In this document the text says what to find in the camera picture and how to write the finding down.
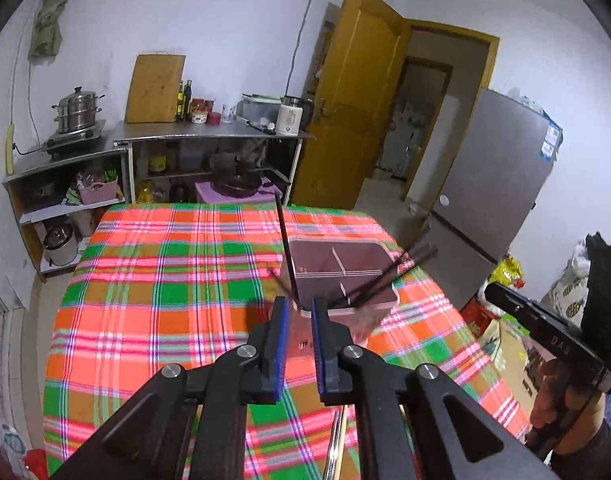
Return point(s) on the black wok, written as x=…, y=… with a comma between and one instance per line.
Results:
x=235, y=185

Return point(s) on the long steel counter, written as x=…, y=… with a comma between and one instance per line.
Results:
x=195, y=131

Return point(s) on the green hanging cloth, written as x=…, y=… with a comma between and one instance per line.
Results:
x=47, y=20

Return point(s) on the low steel shelf unit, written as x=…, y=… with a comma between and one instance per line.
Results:
x=45, y=161

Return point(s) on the clear plastic storage box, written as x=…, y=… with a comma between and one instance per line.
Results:
x=255, y=110

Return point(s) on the red-lidded jar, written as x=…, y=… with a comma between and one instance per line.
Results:
x=199, y=112

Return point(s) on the plaid tablecloth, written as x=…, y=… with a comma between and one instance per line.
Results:
x=150, y=285

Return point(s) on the person's right forearm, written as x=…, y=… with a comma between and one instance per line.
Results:
x=595, y=455

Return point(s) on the red lid container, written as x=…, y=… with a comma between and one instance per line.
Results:
x=215, y=119

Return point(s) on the yellow oil bottle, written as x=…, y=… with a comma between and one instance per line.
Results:
x=157, y=164

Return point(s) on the white rice cooker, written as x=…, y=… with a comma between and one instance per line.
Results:
x=60, y=247

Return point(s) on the steel steamer pot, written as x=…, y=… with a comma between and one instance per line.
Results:
x=77, y=112

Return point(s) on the yellow door frame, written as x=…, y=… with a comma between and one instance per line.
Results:
x=455, y=30

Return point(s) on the printed cardboard box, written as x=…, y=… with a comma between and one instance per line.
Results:
x=510, y=355

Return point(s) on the dark oil bottle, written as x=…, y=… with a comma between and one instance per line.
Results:
x=188, y=102
x=180, y=105

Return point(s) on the purple plastic stool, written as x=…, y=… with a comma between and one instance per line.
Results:
x=205, y=193

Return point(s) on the pink utensil basket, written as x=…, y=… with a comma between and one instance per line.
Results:
x=320, y=257

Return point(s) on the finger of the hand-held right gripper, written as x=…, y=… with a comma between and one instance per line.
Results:
x=545, y=332

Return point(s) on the thin black chopstick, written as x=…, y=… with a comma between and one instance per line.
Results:
x=393, y=285
x=375, y=276

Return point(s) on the small pink storage basket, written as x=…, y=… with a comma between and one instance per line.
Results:
x=97, y=194

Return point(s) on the metal chopstick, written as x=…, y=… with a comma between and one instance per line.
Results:
x=341, y=435
x=328, y=465

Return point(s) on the person's right hand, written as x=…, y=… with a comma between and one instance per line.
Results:
x=545, y=395

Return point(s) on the thick black chopstick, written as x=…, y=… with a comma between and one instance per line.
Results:
x=285, y=245

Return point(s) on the silver refrigerator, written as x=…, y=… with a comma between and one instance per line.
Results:
x=485, y=185

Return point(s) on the pineapple print bag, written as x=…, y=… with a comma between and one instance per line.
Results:
x=568, y=285

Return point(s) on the black chopstick pair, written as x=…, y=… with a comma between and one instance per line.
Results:
x=400, y=273

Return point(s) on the white electric kettle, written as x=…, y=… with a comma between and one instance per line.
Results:
x=289, y=117

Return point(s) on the gas stove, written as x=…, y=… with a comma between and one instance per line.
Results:
x=70, y=146

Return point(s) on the yellow wooden door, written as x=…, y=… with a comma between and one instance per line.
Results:
x=355, y=110

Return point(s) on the yellow snack bags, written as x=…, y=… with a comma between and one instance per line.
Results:
x=508, y=270

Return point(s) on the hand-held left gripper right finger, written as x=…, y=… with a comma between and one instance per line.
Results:
x=319, y=345

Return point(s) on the wooden cutting board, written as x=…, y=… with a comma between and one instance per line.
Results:
x=155, y=90

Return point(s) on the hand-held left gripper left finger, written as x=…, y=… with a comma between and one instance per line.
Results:
x=281, y=340

